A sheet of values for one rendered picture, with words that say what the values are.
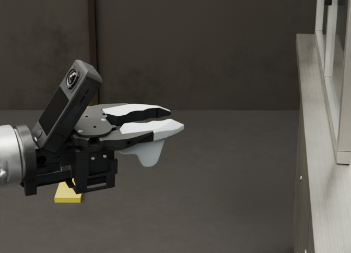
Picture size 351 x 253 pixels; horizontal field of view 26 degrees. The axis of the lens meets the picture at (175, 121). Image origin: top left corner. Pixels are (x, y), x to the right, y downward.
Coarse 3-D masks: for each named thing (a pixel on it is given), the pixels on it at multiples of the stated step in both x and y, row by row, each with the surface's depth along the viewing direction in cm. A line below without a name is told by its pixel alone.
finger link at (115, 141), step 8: (104, 136) 93; (112, 136) 93; (120, 136) 93; (128, 136) 93; (136, 136) 93; (144, 136) 94; (152, 136) 95; (104, 144) 92; (112, 144) 93; (120, 144) 93; (128, 144) 94
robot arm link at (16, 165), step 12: (0, 132) 90; (12, 132) 90; (0, 144) 89; (12, 144) 89; (0, 156) 88; (12, 156) 89; (24, 156) 90; (0, 168) 89; (12, 168) 89; (24, 168) 90; (0, 180) 90; (12, 180) 90
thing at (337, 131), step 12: (348, 0) 159; (348, 12) 158; (348, 24) 158; (348, 36) 159; (348, 48) 160; (324, 60) 222; (348, 60) 161; (324, 72) 222; (348, 72) 162; (324, 84) 217; (348, 84) 163; (348, 96) 164; (348, 108) 164; (336, 120) 187; (348, 120) 165; (336, 132) 179; (348, 132) 166; (336, 144) 172; (348, 144) 167; (336, 156) 170; (348, 156) 168
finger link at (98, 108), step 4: (100, 104) 101; (104, 104) 101; (108, 104) 101; (112, 104) 101; (116, 104) 101; (120, 104) 101; (124, 104) 101; (88, 108) 99; (92, 108) 100; (96, 108) 100; (100, 108) 100; (104, 108) 100; (100, 112) 99
